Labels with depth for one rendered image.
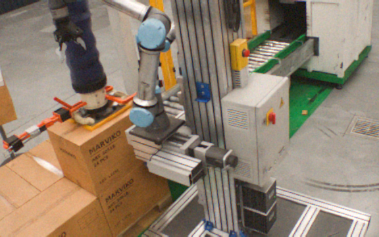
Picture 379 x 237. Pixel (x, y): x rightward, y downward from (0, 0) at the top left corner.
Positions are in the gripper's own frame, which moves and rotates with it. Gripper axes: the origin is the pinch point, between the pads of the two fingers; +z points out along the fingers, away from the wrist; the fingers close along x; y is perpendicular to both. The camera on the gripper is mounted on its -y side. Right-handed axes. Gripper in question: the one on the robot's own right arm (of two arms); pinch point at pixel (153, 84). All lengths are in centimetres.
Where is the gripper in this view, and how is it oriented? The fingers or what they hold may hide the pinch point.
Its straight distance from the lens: 243.9
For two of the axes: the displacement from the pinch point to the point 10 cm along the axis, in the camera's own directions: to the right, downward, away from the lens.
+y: -6.4, 4.6, -6.2
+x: 7.6, 2.2, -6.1
